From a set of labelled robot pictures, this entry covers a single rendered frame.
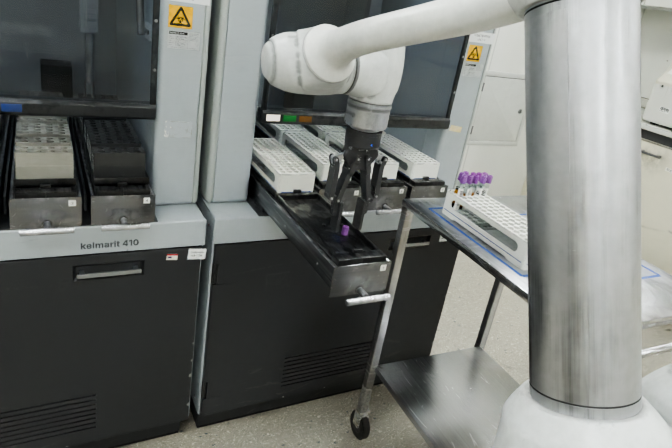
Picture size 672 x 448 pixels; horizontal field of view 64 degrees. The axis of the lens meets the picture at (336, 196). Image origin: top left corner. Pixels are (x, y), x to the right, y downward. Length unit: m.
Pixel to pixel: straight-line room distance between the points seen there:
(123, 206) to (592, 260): 1.01
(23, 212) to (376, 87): 0.77
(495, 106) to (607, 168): 2.90
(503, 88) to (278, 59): 2.57
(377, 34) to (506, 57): 2.53
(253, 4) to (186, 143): 0.37
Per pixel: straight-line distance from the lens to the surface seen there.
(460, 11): 0.84
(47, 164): 1.32
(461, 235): 1.29
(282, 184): 1.33
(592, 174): 0.52
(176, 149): 1.36
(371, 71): 1.03
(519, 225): 1.27
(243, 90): 1.36
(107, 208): 1.29
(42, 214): 1.29
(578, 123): 0.52
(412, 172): 1.62
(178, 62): 1.31
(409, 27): 0.85
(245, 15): 1.33
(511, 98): 3.48
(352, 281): 1.09
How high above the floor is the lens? 1.31
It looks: 21 degrees down
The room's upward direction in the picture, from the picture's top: 10 degrees clockwise
